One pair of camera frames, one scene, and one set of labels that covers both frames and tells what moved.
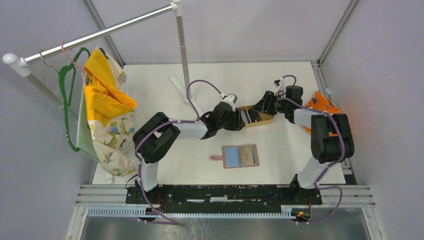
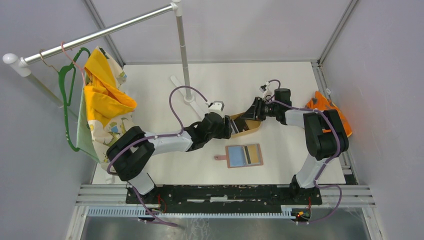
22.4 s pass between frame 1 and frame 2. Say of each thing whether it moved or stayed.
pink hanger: stayed
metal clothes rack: stayed
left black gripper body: moved
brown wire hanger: stayed
